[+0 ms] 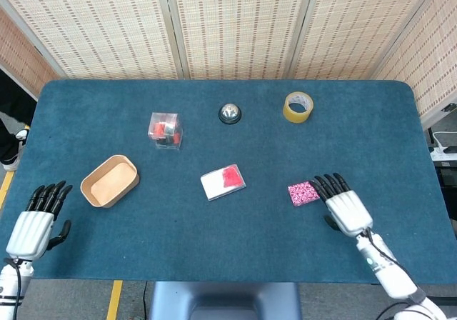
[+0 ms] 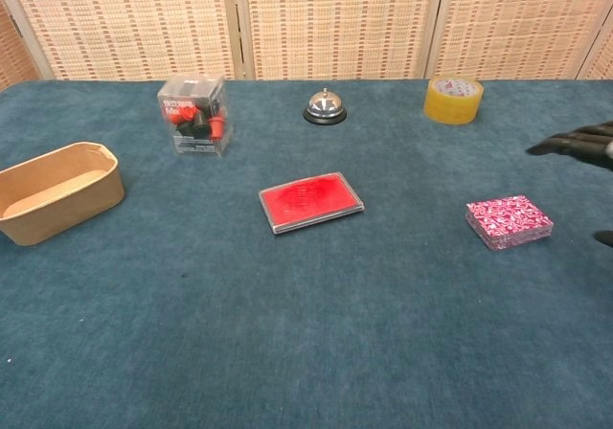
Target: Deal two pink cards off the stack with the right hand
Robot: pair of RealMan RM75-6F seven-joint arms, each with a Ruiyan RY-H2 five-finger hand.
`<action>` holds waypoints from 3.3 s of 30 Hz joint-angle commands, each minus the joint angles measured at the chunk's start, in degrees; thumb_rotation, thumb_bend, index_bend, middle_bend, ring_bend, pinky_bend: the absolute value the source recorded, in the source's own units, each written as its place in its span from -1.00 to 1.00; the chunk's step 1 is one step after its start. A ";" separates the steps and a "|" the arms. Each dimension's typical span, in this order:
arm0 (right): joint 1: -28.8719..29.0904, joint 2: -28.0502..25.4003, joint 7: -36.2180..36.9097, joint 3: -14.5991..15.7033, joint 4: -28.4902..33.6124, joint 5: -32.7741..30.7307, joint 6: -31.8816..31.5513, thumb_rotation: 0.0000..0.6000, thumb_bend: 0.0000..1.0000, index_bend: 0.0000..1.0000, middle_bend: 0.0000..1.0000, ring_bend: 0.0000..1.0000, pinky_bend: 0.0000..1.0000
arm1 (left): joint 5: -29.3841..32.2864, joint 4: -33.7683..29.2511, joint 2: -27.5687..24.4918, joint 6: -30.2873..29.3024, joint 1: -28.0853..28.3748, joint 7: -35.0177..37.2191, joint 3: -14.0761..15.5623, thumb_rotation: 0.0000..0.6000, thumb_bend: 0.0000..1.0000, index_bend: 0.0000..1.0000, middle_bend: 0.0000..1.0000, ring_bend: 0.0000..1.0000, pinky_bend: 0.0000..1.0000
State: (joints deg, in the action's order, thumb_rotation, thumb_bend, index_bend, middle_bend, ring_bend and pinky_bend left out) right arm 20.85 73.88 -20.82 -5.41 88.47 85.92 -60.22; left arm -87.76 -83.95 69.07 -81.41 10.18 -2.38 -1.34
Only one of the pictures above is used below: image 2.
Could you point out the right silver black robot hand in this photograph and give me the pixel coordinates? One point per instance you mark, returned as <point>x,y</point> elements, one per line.
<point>579,142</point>

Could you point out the pink patterned card deck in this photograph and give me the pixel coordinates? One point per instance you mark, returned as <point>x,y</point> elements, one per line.
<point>508,220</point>

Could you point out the woven bamboo screen panel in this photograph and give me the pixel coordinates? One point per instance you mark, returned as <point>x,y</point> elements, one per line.
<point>522,22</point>
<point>129,22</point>
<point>12,46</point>
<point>602,60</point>
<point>335,22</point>

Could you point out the yellow clear packing tape roll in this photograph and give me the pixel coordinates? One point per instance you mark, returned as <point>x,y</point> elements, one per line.
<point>452,106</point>

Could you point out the silver call bell black base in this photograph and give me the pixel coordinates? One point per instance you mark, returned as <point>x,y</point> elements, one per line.
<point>324,104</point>

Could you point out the red ink pad clear case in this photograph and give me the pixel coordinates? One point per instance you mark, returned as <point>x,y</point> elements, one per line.
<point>310,200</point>

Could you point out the blue velvet table cloth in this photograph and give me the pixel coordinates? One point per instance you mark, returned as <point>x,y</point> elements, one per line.
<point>287,328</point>

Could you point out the clear box of red black stoppers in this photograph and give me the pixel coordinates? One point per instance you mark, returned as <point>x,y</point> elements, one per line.
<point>196,118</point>

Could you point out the brown oval paper box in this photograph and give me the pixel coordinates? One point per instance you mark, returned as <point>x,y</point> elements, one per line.
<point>72,204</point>

